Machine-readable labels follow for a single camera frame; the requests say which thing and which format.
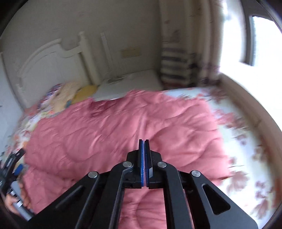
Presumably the beige patterned curtain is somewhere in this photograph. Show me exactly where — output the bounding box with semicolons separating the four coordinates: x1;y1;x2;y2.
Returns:
159;1;224;89

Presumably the floral bed sheet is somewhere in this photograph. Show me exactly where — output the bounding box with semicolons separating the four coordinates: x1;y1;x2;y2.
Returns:
5;86;281;228

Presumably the wall power outlet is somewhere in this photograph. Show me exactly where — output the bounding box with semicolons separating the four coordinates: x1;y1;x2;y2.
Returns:
120;47;141;58

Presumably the white bedside table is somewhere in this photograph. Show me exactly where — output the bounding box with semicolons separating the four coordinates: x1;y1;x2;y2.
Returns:
93;70;163;101

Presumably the white wooden headboard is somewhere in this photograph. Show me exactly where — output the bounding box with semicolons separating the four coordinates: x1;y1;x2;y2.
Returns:
10;31;102;110

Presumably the person's left hand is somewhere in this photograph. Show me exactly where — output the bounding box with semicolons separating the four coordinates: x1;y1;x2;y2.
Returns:
3;181;32;216

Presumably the yellow pillow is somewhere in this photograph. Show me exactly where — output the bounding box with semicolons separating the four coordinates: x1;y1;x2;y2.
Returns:
71;85;97;104

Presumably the pink quilted comforter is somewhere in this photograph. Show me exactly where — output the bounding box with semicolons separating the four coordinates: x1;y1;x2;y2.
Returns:
23;91;230;228

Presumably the cream floral pillow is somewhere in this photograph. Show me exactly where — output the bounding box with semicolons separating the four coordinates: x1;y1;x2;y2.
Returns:
51;82;81;113

